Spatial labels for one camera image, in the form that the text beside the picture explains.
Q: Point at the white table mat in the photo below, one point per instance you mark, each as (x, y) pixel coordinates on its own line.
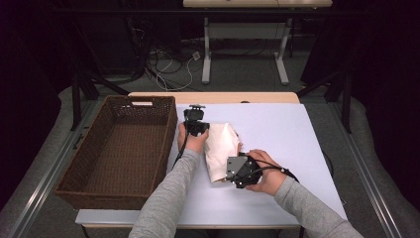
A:
(280, 132)

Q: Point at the white-legged desk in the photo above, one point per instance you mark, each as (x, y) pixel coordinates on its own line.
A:
(257, 3)

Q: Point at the brown wicker basket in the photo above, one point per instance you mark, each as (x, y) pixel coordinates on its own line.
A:
(122, 155)

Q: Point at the black metal stand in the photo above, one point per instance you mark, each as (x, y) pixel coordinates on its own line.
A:
(76, 99)
(346, 105)

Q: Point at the person's left hand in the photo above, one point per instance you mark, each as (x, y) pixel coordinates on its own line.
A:
(193, 143)

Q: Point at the black table grommet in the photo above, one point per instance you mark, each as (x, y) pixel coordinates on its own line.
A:
(245, 101)

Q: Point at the black horizontal bar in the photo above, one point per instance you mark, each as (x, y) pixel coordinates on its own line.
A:
(132, 11)

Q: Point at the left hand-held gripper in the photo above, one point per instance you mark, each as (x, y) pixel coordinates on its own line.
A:
(194, 124)

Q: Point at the white power adapter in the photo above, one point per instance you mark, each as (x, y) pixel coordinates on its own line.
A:
(196, 56)

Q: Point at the cream baby bodysuit brown trim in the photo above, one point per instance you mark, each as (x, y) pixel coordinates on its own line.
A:
(219, 148)

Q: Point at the person's right hand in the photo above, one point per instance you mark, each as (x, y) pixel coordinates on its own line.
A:
(274, 181)

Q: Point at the aluminium rail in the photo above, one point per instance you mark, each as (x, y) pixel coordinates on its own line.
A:
(373, 188)
(46, 185)

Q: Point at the dark curtain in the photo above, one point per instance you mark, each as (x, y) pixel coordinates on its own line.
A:
(26, 99)
(389, 99)

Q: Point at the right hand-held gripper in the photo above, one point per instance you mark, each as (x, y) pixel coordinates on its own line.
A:
(242, 170)

